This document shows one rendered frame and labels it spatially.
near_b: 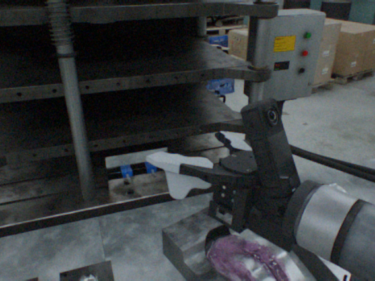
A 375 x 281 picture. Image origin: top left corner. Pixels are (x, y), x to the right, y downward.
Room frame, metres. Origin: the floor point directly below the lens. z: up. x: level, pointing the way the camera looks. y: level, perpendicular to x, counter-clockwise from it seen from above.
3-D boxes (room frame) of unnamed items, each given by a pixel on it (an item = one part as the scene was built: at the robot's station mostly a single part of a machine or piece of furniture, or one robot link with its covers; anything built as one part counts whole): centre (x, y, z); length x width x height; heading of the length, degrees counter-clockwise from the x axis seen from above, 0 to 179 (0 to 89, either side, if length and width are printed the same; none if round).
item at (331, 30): (5.06, -1.48, 0.47); 1.22 x 0.80 x 0.94; 28
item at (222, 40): (6.61, -0.64, 0.24); 0.52 x 0.38 x 0.20; 120
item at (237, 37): (6.15, -1.06, 0.34); 0.63 x 0.45 x 0.40; 24
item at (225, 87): (4.74, -0.36, 0.11); 0.61 x 0.43 x 0.22; 30
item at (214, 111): (1.57, 0.35, 0.96); 1.29 x 0.83 x 0.18; 109
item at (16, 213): (1.56, 0.36, 0.76); 1.30 x 0.84 x 0.07; 109
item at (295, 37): (1.65, -0.46, 0.74); 0.31 x 0.22 x 1.47; 109
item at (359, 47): (5.61, -2.33, 0.37); 1.20 x 0.82 x 0.74; 32
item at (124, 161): (1.50, 0.29, 0.87); 0.50 x 0.27 x 0.17; 19
